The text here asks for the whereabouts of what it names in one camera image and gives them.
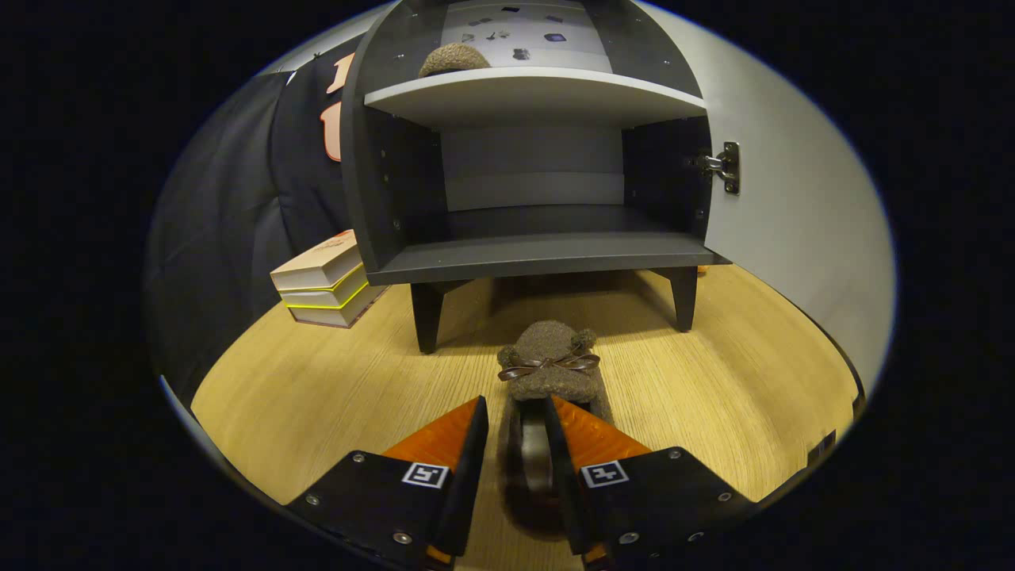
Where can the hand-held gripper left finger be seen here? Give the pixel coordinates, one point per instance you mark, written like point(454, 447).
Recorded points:
point(468, 476)

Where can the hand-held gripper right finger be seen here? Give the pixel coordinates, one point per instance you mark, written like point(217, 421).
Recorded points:
point(564, 484)

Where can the brown fuzzy shoe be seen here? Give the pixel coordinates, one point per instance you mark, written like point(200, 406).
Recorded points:
point(452, 59)
point(547, 349)

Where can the dark grey shoe cabinet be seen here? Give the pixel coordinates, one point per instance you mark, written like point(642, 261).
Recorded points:
point(539, 258)

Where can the beige shoe cabinet door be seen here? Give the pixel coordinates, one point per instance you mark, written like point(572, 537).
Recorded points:
point(793, 198)

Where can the metal door hinge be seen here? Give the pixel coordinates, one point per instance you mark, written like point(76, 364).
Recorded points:
point(725, 166)

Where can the thick white paged book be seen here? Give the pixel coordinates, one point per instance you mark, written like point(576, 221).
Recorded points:
point(333, 316)

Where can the yellow edged book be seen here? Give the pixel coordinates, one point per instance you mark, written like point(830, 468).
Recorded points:
point(321, 297)

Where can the beige orange cover book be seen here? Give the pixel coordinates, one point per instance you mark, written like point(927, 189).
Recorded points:
point(317, 266)

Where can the black backdrop cloth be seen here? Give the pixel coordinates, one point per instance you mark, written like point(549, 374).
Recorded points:
point(230, 198)

